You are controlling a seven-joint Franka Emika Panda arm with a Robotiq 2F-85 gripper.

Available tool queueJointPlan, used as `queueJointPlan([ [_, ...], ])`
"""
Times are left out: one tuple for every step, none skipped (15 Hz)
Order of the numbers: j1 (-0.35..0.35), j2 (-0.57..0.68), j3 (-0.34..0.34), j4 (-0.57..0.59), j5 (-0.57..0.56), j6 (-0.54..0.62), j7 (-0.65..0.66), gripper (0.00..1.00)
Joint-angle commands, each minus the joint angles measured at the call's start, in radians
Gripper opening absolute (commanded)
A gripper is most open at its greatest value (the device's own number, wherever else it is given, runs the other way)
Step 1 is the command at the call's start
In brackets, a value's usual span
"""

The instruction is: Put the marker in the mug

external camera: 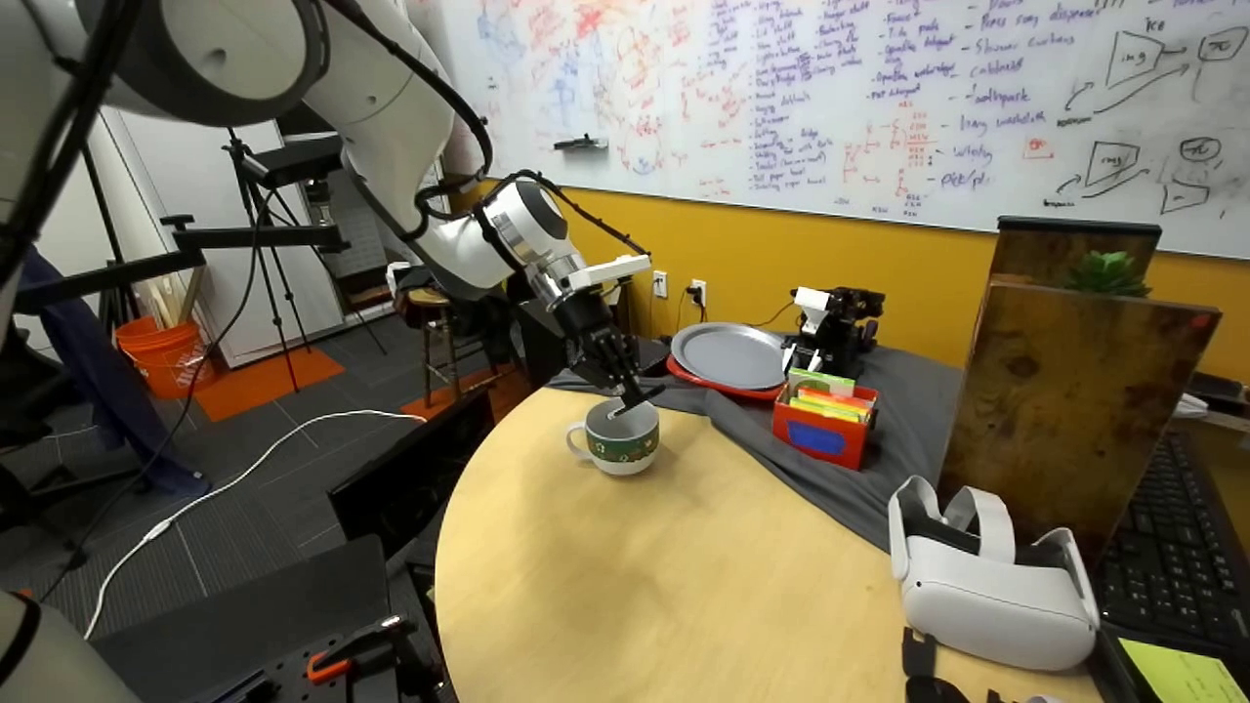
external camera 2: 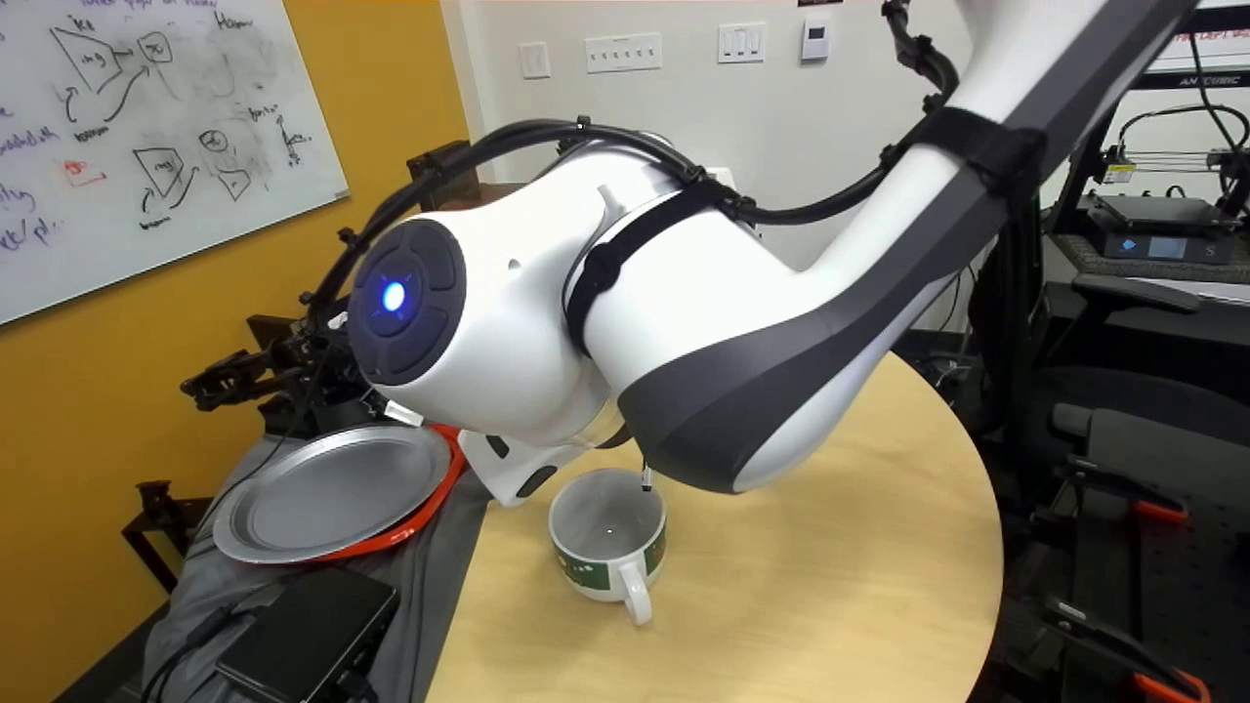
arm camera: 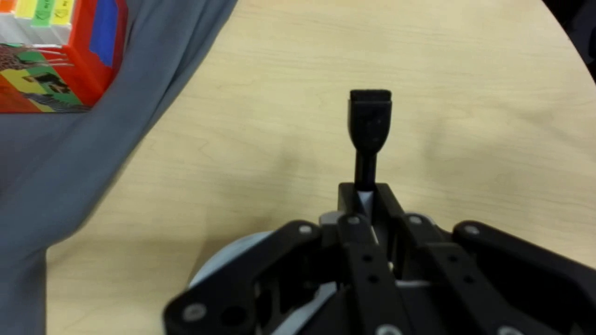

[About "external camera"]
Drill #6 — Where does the black tripod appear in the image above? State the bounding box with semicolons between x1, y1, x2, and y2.
218;125;358;396

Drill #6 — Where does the black white gripper device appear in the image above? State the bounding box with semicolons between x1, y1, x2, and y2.
782;281;890;381

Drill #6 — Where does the large wall whiteboard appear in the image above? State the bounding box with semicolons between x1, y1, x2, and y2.
427;0;1250;265

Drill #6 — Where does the wooden stool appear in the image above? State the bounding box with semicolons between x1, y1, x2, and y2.
386;278;461;411

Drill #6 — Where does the white green mug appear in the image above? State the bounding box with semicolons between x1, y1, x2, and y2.
562;396;664;481

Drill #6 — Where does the small potted green plant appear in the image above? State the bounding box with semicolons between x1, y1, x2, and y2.
1050;247;1151;302

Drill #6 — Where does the black orange bar clamp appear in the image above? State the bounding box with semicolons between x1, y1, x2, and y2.
300;614;403;690

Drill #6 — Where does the dark wooden shelf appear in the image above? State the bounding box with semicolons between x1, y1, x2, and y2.
932;209;1228;567

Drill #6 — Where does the yellow sticky note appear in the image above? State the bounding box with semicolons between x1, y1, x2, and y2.
1114;634;1250;703

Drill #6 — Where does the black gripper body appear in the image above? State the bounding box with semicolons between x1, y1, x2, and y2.
560;281;640;390

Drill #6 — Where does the black equipment case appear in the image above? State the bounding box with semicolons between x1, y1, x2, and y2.
90;532;435;703

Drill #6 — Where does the red plate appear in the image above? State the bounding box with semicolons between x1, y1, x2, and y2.
664;356;784;405

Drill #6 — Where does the grey cloth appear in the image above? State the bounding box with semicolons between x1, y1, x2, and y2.
543;333;971;560

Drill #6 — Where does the orange floor mat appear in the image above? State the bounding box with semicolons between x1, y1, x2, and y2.
191;343;346;427

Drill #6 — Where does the grey metal plate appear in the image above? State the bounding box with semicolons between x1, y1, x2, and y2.
666;321;794;396

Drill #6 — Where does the black keyboard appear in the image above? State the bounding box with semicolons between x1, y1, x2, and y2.
1091;427;1250;659

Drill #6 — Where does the black white VR controller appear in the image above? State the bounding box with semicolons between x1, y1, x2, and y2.
898;625;1045;703

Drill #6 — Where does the colourful block box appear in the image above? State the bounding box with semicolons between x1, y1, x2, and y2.
769;363;882;472

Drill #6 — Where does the black cabinet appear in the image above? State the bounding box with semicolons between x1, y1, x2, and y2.
323;388;501;561

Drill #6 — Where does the white floor cable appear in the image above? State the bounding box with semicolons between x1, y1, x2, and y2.
79;405;428;639

